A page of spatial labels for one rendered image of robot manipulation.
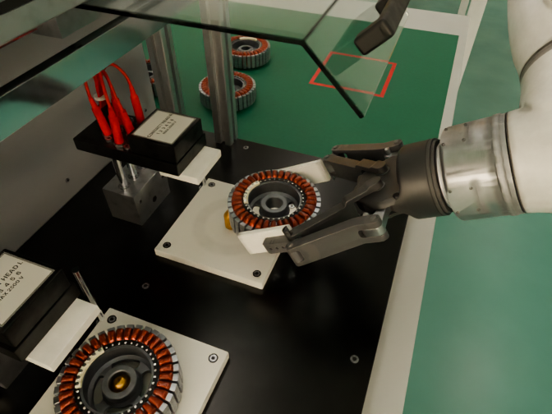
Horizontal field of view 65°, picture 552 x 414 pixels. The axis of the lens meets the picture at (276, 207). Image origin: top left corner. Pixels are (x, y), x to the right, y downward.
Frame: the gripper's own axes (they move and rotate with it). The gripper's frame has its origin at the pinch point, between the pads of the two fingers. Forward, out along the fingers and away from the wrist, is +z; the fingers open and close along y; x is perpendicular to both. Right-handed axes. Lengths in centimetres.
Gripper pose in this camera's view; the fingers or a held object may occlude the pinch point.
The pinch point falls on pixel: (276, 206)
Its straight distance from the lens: 52.7
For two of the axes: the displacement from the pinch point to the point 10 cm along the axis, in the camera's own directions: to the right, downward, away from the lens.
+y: -3.6, 6.6, -6.7
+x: 4.8, 7.4, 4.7
